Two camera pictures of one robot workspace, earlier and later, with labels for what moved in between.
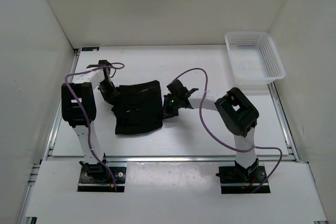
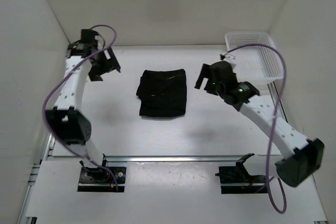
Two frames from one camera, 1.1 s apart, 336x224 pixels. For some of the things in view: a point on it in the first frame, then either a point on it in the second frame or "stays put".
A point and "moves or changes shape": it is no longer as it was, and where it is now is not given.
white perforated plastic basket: x=253 y=58 stays put
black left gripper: x=113 y=96 to x=111 y=65
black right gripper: x=167 y=112 to x=205 y=73
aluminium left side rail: x=48 y=147 stays put
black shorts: x=138 y=108 moves or changes shape
